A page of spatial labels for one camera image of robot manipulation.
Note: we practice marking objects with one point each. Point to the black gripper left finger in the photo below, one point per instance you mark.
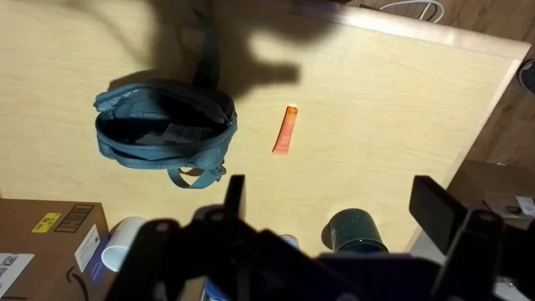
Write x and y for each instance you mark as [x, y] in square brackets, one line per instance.
[235, 194]

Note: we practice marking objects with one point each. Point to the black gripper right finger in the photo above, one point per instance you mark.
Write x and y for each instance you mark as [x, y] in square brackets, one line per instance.
[441, 214]

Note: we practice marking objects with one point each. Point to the orange stick object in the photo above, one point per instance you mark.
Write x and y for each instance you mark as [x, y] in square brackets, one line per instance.
[285, 130]

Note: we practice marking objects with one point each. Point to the dark green mug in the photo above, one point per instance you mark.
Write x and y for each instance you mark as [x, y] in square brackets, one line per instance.
[352, 227]

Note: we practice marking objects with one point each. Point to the plain white mug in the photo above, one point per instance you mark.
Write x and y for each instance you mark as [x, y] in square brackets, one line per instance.
[125, 239]

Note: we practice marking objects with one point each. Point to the closed cardboard box blue tape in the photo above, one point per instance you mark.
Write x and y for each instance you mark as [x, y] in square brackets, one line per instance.
[51, 251]

